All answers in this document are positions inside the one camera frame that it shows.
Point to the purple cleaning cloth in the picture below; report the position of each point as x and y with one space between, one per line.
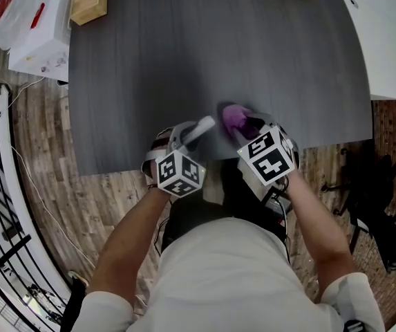
234 118

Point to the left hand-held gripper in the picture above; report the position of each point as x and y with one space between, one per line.
180 175

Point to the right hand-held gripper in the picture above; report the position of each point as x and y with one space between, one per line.
270 157

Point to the black office chair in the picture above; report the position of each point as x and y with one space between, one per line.
381 202

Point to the white cardboard box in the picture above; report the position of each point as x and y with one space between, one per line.
44 43

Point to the wooden box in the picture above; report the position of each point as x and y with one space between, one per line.
88 0

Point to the black device box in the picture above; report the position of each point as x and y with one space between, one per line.
277 204

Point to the person's left forearm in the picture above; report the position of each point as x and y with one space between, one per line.
128 240

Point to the person's left hand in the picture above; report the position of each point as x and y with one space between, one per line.
161 140

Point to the person's right forearm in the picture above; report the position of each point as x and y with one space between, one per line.
318 233

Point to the person's white shirt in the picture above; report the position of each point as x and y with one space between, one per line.
225 282

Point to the person's black trousers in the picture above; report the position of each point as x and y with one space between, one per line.
197 213

